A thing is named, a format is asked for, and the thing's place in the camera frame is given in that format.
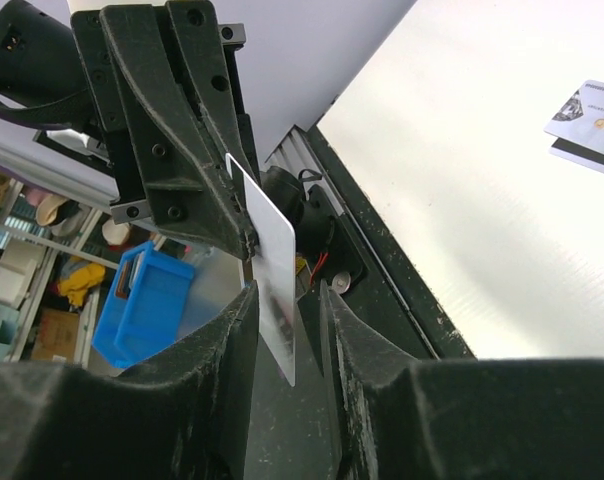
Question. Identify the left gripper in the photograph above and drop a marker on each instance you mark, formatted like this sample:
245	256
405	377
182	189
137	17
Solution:
159	80

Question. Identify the blue plastic bin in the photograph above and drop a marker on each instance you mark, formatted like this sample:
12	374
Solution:
144	306

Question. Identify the patterned credit card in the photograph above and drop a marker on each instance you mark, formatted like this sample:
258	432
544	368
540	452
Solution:
581	119

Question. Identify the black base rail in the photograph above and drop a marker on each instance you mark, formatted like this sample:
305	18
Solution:
289	434

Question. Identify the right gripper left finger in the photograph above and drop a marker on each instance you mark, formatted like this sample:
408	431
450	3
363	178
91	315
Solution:
182	414

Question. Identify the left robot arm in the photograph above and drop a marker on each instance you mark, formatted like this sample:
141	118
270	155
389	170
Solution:
43	85

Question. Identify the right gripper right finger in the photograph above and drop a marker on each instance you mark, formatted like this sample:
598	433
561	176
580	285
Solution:
393	416

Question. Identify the background storage shelf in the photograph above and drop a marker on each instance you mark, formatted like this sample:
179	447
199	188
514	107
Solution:
57	259

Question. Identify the card under patterned card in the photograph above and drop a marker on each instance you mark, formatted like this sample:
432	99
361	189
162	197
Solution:
578	154

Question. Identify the silver magnetic stripe card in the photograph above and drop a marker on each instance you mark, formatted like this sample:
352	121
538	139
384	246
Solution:
273	267

